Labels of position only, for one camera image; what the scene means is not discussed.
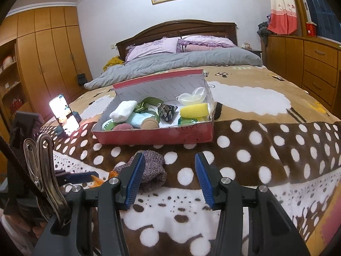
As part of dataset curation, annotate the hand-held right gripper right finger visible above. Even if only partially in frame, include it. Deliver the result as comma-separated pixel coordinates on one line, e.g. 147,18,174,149
194,152,311,256

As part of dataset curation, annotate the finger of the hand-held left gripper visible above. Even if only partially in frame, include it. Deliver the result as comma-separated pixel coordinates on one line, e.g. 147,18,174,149
55,171,100,185

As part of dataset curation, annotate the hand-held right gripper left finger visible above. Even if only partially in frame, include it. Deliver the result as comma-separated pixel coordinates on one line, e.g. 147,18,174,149
33,151,146,256

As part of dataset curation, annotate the grey purple knit cloth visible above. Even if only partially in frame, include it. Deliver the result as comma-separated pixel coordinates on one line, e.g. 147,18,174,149
113,150,167,192

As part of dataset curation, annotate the red cardboard shoe box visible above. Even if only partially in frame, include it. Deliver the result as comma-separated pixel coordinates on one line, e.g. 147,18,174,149
91,69,215,145

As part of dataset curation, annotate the beige round makeup sponge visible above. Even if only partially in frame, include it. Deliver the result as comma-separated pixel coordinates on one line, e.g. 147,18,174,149
141,119,160,129

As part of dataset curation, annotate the blue face mask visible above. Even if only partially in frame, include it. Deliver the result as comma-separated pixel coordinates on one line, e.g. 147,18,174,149
125,111,157,128

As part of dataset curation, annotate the white towel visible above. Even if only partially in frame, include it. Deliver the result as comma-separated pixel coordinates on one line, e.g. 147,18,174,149
109,100,138,122

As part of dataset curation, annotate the yellow sponge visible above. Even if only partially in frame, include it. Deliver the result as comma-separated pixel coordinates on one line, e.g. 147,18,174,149
179,103,209,118

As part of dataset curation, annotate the dark patterned pouch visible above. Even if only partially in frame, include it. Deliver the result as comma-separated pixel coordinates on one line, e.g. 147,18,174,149
157,103,178,124

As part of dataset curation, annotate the green satin ribbon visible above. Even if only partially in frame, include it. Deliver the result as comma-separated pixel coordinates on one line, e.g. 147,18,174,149
133,97,164,123

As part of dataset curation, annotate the clear plastic package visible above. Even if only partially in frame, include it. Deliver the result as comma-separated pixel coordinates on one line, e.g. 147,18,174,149
176,87,208,104

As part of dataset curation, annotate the metal spring clip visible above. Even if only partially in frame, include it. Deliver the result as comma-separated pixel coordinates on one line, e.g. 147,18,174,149
24,133,71,226

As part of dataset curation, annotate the smartphone with lit screen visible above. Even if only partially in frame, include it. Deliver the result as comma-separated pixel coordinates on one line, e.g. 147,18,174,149
49,94,81,134

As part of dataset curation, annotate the peach pink sponge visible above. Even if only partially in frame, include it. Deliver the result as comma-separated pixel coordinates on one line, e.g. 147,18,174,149
112,123,134,132

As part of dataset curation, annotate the dark phone stand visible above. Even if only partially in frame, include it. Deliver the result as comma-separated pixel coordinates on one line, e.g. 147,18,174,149
55,112,82,136

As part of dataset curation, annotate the green pouch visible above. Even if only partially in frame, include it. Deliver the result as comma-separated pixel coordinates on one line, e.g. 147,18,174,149
178,117,205,126

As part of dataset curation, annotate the white round container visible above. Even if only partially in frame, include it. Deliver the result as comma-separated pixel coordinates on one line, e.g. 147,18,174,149
0,55,15,68

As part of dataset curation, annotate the brown white spotted blanket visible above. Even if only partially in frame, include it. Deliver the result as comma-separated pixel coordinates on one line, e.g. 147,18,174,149
35,119,341,256

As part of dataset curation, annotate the wooden wardrobe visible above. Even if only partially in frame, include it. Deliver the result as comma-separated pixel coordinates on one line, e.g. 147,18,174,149
0,7,94,118

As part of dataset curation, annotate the tan sheep print blanket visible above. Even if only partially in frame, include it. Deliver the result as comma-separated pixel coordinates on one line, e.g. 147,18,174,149
71,65,341,124

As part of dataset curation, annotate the yellow knit cloth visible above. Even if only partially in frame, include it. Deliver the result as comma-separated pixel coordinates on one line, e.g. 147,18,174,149
103,55,126,72

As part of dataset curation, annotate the grey duvet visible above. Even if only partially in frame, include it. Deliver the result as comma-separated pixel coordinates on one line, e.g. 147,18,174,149
84,47,264,90

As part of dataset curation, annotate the lilac pillow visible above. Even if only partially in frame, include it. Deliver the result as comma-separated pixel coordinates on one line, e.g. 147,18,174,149
125,38,179,62

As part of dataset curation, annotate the purple frilled pillow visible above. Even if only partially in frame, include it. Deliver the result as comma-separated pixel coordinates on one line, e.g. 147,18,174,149
178,35,237,53

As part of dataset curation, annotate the wooden nightstand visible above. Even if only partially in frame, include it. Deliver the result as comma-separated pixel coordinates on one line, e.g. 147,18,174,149
240,43,263,58

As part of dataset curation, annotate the dark wooden headboard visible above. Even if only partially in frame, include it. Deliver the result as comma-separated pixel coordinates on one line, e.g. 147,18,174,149
116,19,238,59

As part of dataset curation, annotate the wooden drawer cabinet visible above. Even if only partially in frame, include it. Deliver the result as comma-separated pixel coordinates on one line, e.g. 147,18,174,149
261,33,341,112

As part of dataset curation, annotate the pile of dark clothes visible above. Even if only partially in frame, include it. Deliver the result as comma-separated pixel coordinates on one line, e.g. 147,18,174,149
257,15,272,46

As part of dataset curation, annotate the pink floral curtain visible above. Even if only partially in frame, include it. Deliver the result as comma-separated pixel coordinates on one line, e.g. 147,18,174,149
267,0,298,35

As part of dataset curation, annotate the window with dark panes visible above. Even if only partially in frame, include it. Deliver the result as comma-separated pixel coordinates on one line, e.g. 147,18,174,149
301,0,341,46

